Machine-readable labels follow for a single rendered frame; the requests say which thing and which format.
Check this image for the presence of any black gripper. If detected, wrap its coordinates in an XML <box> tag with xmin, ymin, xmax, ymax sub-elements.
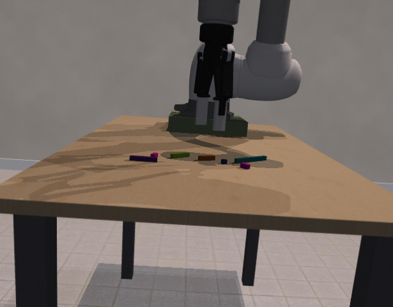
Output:
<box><xmin>194</xmin><ymin>23</ymin><xmax>235</xmax><ymax>131</ymax></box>

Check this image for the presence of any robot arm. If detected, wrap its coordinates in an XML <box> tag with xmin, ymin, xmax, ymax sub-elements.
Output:
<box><xmin>174</xmin><ymin>0</ymin><xmax>302</xmax><ymax>116</ymax></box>

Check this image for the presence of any turquoise rod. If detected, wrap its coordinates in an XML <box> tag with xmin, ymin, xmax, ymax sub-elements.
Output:
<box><xmin>235</xmin><ymin>155</ymin><xmax>267</xmax><ymax>163</ymax></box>

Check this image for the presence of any orange rod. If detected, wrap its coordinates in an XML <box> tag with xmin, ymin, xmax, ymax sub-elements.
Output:
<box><xmin>198</xmin><ymin>155</ymin><xmax>215</xmax><ymax>161</ymax></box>

